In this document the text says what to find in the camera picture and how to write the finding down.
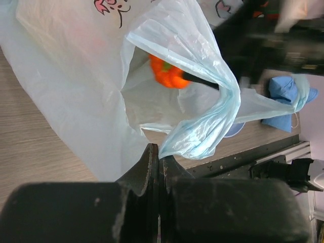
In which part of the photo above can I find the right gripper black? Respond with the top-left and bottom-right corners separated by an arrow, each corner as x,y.
182,1 -> 323,90

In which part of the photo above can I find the blue round plate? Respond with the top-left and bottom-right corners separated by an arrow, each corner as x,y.
224,123 -> 246,138

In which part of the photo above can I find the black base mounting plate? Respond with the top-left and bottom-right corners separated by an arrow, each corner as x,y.
186,135 -> 300,178

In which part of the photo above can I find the orange fake pumpkin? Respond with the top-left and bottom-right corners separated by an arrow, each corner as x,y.
149,54 -> 190,89

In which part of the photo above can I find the light blue plastic bag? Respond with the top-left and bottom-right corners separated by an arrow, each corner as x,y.
1,1 -> 310,181

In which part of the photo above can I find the blue cloth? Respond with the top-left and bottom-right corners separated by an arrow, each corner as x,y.
260,75 -> 319,134

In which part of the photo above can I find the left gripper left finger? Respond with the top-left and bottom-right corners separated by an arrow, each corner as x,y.
1,144 -> 159,242

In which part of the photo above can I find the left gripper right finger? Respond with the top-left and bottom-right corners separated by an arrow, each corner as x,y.
159,156 -> 310,242

